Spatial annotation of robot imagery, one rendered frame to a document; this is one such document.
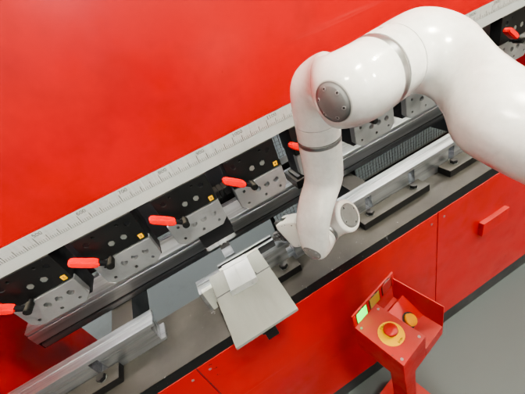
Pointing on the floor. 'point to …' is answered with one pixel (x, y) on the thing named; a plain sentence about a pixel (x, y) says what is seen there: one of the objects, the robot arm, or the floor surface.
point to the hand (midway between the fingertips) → (278, 235)
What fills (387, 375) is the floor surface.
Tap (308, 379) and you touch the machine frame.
